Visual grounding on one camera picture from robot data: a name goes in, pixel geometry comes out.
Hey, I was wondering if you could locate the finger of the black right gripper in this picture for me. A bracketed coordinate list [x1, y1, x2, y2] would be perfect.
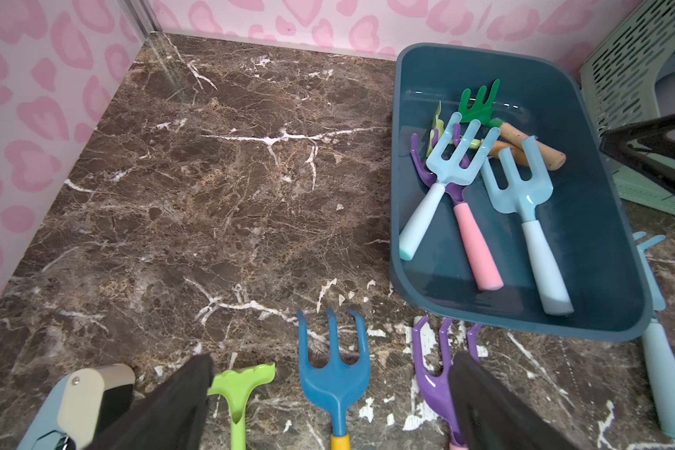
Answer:
[600, 114, 675, 196]

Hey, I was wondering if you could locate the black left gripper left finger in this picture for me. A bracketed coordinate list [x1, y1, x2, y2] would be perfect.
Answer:
[88, 354, 214, 450]

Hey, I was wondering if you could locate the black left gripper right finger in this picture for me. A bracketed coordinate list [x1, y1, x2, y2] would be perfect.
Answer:
[448, 352, 576, 450]

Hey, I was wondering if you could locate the purple rake pink handle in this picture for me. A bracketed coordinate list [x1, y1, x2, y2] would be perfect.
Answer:
[410, 133, 504, 291]
[412, 316, 468, 449]

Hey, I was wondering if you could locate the lime rake wooden handle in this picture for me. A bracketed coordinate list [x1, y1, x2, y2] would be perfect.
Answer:
[207, 364, 276, 450]

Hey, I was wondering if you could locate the light blue rake white handle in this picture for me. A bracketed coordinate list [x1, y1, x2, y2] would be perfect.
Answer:
[480, 136, 574, 316]

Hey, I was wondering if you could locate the blue rake yellow handle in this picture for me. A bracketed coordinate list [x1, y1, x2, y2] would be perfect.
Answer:
[296, 309, 371, 449]

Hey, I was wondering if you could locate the light blue rake teal handle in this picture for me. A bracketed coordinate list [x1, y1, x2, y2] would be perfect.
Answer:
[636, 234, 675, 439]

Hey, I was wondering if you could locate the teal plastic storage box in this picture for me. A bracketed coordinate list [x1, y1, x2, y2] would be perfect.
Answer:
[389, 43, 652, 341]

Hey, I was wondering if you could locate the green desktop file organizer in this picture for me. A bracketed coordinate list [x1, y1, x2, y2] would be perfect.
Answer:
[580, 1, 675, 215]

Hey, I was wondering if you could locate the green rake wooden handle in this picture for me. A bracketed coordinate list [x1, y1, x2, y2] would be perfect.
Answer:
[457, 79, 566, 171]

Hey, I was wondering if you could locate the light blue rake mint-tip handle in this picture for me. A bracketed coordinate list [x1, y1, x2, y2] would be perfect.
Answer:
[399, 112, 501, 261]

